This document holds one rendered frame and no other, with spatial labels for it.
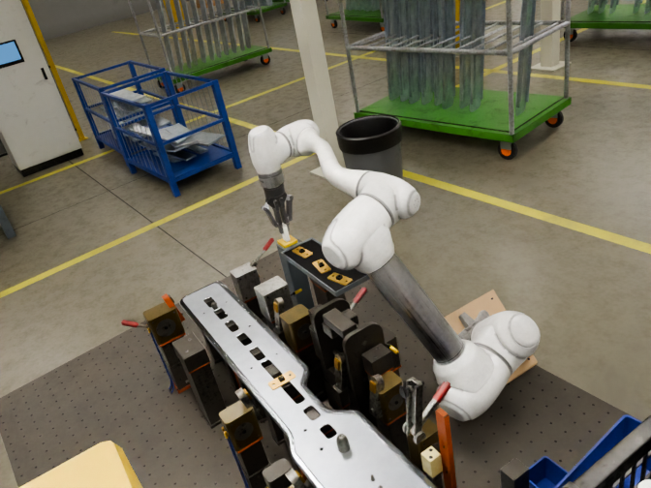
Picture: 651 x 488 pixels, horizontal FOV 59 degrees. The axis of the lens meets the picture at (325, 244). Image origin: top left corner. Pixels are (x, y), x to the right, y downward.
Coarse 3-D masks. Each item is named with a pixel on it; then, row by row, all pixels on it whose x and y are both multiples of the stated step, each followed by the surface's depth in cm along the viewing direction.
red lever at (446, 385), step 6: (444, 384) 144; (438, 390) 145; (444, 390) 144; (438, 396) 144; (444, 396) 144; (432, 402) 144; (438, 402) 144; (426, 408) 145; (432, 408) 144; (426, 414) 144
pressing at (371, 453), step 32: (224, 288) 229; (224, 320) 211; (256, 320) 207; (224, 352) 195; (288, 352) 188; (256, 384) 178; (288, 416) 165; (320, 416) 162; (352, 416) 160; (352, 448) 151; (384, 448) 149; (320, 480) 144; (352, 480) 143; (384, 480) 141; (416, 480) 139
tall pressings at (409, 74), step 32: (384, 0) 569; (416, 0) 556; (448, 0) 517; (480, 0) 502; (416, 32) 572; (448, 32) 532; (480, 32) 518; (416, 64) 588; (448, 64) 549; (480, 64) 535; (416, 96) 606; (448, 96) 568; (480, 96) 551
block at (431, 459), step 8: (432, 448) 139; (424, 456) 137; (432, 456) 137; (440, 456) 137; (424, 464) 139; (432, 464) 136; (440, 464) 138; (424, 472) 141; (432, 472) 137; (440, 472) 139; (432, 480) 140; (440, 480) 141
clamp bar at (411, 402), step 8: (408, 384) 138; (416, 384) 137; (400, 392) 137; (408, 392) 136; (416, 392) 136; (408, 400) 140; (416, 400) 137; (408, 408) 142; (416, 408) 138; (408, 416) 143; (416, 416) 140; (408, 424) 144; (416, 424) 141; (408, 432) 145; (416, 432) 142
